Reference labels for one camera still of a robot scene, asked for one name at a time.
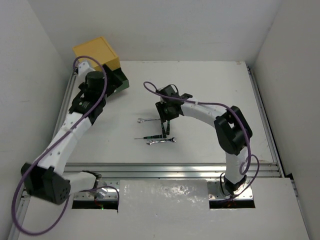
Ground green drawer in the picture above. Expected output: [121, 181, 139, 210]
[109, 67, 130, 94]

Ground green black screwdriver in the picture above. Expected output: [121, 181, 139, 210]
[160, 121, 167, 139]
[134, 134, 163, 140]
[166, 120, 171, 135]

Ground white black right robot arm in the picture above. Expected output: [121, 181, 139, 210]
[155, 85, 253, 195]

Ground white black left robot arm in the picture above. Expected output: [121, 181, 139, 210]
[21, 61, 129, 205]

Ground silver open-end wrench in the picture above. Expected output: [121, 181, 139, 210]
[137, 118, 160, 123]
[146, 137, 177, 145]

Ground yellow drawer cabinet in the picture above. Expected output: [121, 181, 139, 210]
[72, 36, 121, 71]

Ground white front cover panel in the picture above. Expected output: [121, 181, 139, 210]
[23, 178, 309, 240]

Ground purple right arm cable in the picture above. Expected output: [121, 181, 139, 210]
[143, 81, 261, 201]

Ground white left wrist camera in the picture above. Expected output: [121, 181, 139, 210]
[77, 60, 95, 78]

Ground aluminium front frame rails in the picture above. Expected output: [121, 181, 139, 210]
[18, 61, 285, 227]

